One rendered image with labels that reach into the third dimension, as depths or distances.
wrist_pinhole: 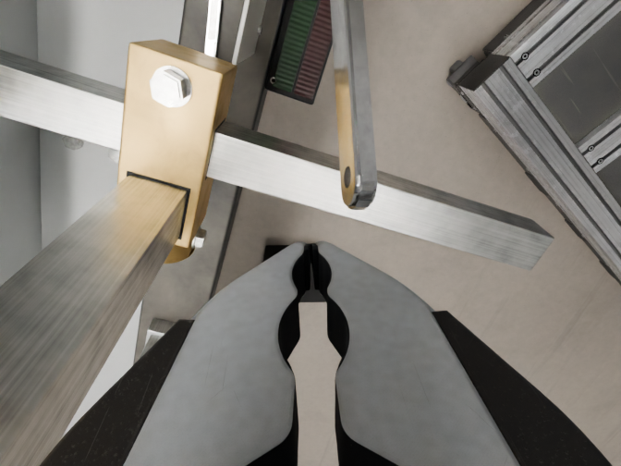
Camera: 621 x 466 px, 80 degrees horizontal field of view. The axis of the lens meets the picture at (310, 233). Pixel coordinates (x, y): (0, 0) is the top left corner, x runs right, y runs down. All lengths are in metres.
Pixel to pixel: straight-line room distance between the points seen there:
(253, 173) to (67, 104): 0.11
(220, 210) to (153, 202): 0.19
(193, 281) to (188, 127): 0.27
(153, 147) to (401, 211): 0.16
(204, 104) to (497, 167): 1.11
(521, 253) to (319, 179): 0.16
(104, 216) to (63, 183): 0.35
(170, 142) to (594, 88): 0.95
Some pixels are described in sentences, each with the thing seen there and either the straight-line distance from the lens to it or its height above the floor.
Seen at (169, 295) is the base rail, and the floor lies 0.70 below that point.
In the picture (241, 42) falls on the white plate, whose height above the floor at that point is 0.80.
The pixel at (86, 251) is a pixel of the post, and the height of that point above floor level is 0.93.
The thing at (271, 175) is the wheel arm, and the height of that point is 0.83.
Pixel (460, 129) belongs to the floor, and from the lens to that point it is 1.18.
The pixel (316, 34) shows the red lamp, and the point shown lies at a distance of 0.36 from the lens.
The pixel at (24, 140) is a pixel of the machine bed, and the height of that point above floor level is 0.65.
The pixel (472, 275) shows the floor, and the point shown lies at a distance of 1.43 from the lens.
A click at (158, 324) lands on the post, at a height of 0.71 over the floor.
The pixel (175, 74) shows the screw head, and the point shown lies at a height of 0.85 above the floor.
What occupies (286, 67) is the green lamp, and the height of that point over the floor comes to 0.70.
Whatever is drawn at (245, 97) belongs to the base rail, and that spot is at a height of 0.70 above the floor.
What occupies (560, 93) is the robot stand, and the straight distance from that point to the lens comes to 1.03.
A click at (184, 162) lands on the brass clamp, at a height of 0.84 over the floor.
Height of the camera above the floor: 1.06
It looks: 61 degrees down
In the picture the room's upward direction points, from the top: 178 degrees clockwise
